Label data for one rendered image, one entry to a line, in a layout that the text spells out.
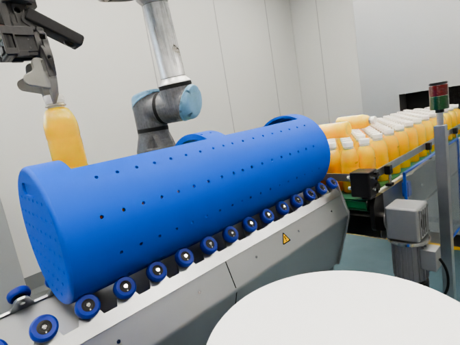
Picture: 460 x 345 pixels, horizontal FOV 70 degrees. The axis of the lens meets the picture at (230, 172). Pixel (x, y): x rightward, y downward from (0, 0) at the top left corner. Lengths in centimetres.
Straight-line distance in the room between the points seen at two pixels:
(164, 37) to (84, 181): 65
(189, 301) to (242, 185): 30
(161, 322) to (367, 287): 46
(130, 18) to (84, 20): 53
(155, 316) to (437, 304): 53
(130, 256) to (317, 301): 39
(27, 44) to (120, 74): 312
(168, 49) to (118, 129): 267
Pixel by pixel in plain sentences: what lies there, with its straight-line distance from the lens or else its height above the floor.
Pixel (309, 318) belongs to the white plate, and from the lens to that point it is 40.
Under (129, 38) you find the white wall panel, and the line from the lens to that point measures 408.
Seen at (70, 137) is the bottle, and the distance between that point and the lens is 78.
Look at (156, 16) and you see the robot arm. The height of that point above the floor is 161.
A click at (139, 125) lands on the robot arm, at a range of 124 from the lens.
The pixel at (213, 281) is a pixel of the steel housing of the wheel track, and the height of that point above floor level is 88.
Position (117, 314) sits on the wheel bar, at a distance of 73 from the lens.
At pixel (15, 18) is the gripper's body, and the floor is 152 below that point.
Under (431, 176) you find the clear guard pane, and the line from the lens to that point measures 172.
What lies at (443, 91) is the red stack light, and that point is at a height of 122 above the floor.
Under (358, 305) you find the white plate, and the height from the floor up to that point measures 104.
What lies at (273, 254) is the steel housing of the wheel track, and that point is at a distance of 97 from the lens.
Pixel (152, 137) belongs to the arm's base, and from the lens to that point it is 122.
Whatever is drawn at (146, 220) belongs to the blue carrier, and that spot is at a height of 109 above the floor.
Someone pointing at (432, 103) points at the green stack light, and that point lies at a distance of 146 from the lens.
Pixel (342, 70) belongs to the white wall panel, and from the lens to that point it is 587.
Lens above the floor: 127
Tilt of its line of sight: 10 degrees down
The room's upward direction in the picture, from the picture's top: 10 degrees counter-clockwise
